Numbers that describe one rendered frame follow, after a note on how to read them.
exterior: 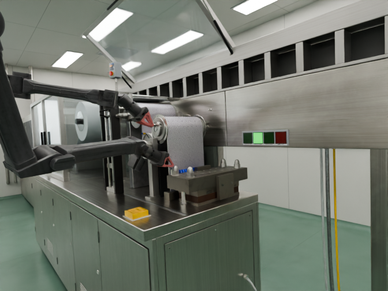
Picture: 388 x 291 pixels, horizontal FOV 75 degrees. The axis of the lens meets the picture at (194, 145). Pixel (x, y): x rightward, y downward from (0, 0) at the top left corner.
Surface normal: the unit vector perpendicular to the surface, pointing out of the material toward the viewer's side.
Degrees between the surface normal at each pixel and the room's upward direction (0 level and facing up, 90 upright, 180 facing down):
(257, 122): 90
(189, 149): 90
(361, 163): 90
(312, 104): 90
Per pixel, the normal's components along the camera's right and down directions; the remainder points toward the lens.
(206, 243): 0.65, 0.01
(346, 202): -0.75, 0.07
